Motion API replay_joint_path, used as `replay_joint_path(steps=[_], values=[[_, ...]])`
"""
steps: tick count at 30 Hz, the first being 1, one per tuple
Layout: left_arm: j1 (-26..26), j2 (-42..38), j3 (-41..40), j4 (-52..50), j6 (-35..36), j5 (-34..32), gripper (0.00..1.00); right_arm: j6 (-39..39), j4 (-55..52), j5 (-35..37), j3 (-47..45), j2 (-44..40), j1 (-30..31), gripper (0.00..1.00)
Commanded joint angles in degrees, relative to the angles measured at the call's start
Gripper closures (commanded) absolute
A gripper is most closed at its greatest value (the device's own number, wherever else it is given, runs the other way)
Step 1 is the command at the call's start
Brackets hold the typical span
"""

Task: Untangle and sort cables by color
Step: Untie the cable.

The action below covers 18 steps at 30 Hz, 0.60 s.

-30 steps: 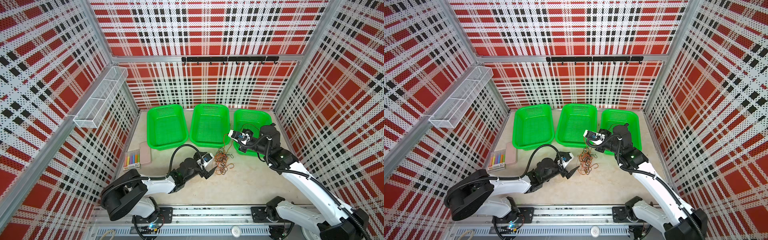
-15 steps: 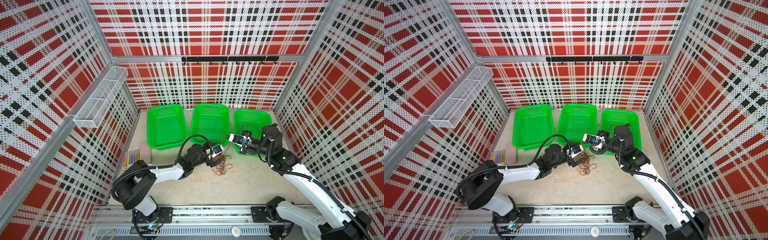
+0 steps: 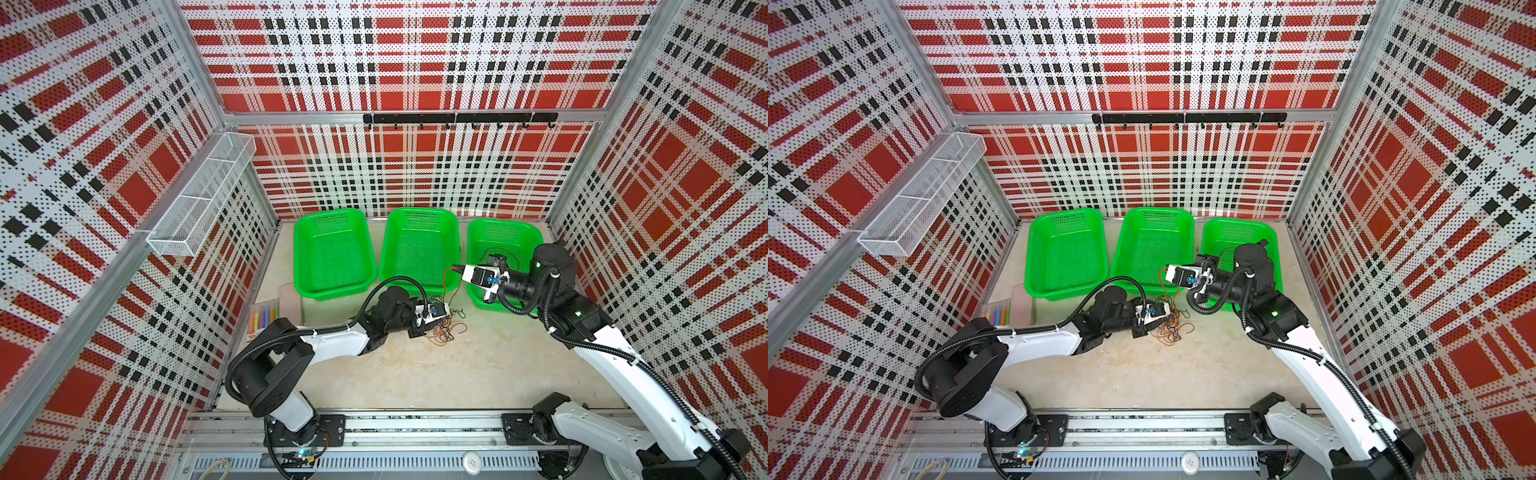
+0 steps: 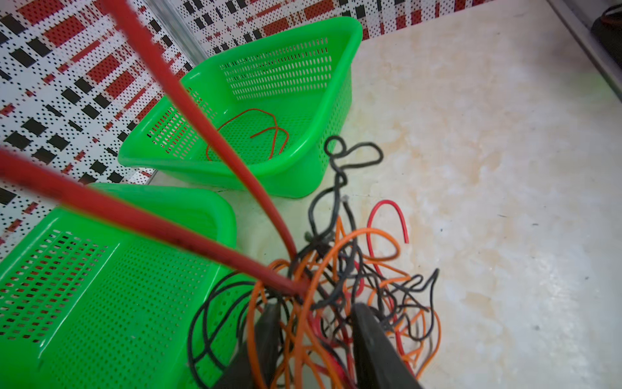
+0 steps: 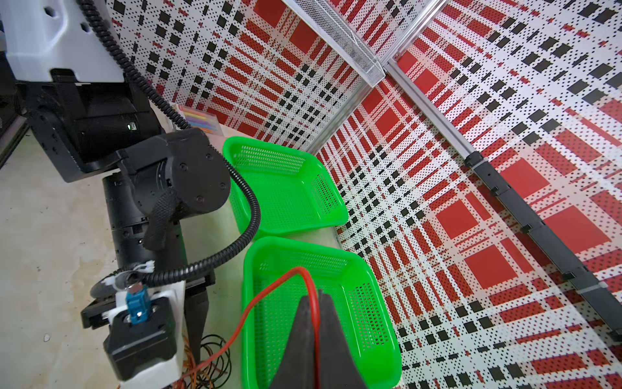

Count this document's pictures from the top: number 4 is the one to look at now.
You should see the right green plastic basket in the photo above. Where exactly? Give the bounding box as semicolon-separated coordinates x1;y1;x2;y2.
118;17;363;199

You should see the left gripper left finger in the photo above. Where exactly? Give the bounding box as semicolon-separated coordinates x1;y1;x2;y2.
214;303;281;388

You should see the green plastic basket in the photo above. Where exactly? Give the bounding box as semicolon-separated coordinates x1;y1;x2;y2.
118;17;363;199
1;207;244;388

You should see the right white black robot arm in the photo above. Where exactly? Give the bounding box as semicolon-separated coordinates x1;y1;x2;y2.
591;4;622;59

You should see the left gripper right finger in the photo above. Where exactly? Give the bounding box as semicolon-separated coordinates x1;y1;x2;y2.
351;303;423;389

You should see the orange cable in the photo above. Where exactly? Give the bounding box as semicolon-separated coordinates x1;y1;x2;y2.
245;216;443;389

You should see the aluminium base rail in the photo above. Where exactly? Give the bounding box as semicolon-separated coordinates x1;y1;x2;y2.
547;0;621;100

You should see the black cable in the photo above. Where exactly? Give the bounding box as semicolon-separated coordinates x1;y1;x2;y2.
186;135;441;389

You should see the middle green plastic basket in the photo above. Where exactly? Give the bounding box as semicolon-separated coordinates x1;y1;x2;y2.
1;207;244;388

